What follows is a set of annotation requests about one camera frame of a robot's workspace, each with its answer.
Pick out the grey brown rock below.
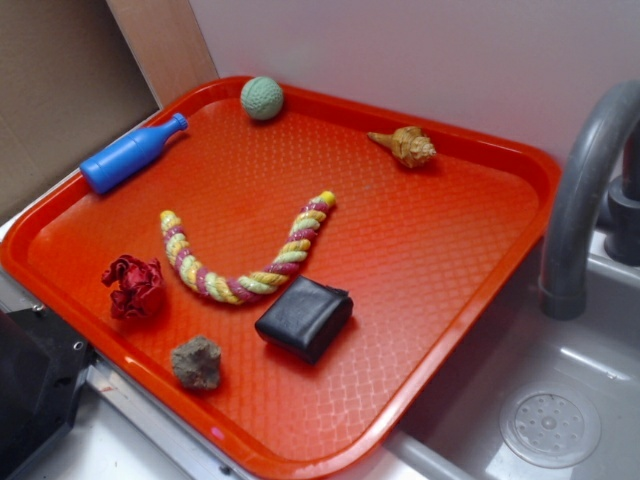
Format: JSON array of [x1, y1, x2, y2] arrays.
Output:
[[171, 335, 222, 391]]

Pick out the round sink drain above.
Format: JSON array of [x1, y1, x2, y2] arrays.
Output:
[[499, 382, 601, 469]]

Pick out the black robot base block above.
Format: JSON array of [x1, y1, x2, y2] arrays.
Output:
[[1, 306, 93, 479]]

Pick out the grey toy sink basin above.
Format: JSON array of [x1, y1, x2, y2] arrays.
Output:
[[384, 227, 640, 480]]

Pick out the green textured ball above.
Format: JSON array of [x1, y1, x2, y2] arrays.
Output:
[[240, 76, 284, 121]]

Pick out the blue plastic bottle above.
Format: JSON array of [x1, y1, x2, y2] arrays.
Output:
[[79, 113, 188, 194]]

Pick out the multicolour twisted rope toy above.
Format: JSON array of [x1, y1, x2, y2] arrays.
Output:
[[160, 191, 336, 306]]

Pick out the dark grey faucet handle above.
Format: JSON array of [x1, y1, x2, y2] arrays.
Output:
[[604, 125, 639, 267]]

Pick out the brown cardboard panel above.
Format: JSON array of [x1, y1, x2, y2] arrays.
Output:
[[1, 1, 158, 221]]

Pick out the grey curved faucet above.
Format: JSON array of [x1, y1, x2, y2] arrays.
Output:
[[539, 80, 639, 320]]

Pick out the tan conch seashell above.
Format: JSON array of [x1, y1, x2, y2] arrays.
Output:
[[367, 126, 437, 169]]

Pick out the black folded leather wallet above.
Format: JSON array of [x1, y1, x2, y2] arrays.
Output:
[[255, 276, 354, 365]]

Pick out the crumpled red paper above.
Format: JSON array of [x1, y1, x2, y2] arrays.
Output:
[[101, 254, 166, 320]]

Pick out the red plastic tray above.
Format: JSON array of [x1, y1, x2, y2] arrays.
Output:
[[1, 77, 560, 479]]

